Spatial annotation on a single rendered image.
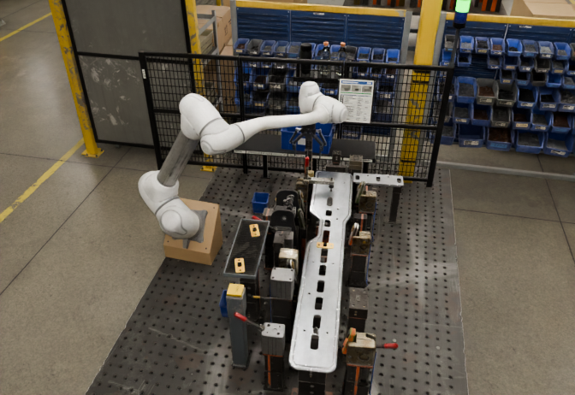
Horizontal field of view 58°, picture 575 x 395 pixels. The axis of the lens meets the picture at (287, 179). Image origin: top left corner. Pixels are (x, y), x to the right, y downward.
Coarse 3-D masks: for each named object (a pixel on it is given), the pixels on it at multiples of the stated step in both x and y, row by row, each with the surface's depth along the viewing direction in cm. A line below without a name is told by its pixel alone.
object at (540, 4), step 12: (516, 0) 508; (528, 0) 484; (540, 0) 484; (552, 0) 484; (564, 0) 484; (516, 12) 504; (528, 12) 464; (540, 12) 454; (552, 12) 454; (564, 12) 454
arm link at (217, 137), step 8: (216, 120) 230; (208, 128) 228; (216, 128) 228; (224, 128) 230; (232, 128) 232; (200, 136) 232; (208, 136) 227; (216, 136) 227; (224, 136) 228; (232, 136) 230; (240, 136) 233; (200, 144) 230; (208, 144) 226; (216, 144) 226; (224, 144) 228; (232, 144) 231; (208, 152) 228; (216, 152) 229; (224, 152) 232
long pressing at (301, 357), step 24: (312, 192) 292; (336, 192) 293; (336, 216) 275; (312, 240) 259; (336, 240) 259; (312, 264) 245; (336, 264) 245; (312, 288) 233; (336, 288) 233; (312, 312) 221; (336, 312) 221; (336, 336) 211; (288, 360) 202; (312, 360) 202; (336, 360) 202
